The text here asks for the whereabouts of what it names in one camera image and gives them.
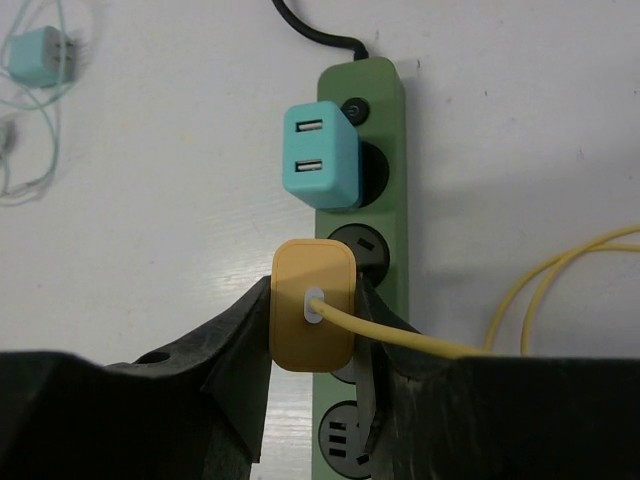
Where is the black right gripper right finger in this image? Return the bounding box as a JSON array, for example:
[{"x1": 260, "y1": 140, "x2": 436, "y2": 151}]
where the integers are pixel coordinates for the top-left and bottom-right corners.
[{"x1": 352, "y1": 277, "x2": 640, "y2": 480}]

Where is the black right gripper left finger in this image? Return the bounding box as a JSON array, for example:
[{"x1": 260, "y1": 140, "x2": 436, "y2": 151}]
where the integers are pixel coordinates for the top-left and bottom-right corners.
[{"x1": 1, "y1": 278, "x2": 272, "y2": 479}]

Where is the yellow charger plug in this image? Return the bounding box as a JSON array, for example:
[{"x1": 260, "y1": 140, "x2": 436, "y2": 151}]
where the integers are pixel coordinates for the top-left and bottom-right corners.
[{"x1": 269, "y1": 239, "x2": 357, "y2": 373}]

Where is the teal dual usb charger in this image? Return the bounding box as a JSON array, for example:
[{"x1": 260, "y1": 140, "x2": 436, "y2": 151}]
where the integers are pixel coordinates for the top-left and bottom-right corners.
[{"x1": 282, "y1": 101, "x2": 362, "y2": 210}]

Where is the green power strip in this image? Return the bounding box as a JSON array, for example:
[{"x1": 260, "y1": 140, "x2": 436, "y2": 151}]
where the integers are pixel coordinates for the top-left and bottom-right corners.
[{"x1": 311, "y1": 57, "x2": 409, "y2": 479}]

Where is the black power cord with plug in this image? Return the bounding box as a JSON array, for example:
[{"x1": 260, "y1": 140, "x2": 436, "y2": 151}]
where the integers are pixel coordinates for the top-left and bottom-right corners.
[{"x1": 271, "y1": 0, "x2": 372, "y2": 61}]

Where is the teal charger plug with cable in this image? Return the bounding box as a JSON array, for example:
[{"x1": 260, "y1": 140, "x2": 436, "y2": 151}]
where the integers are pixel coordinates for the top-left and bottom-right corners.
[{"x1": 1, "y1": 1, "x2": 79, "y2": 207}]

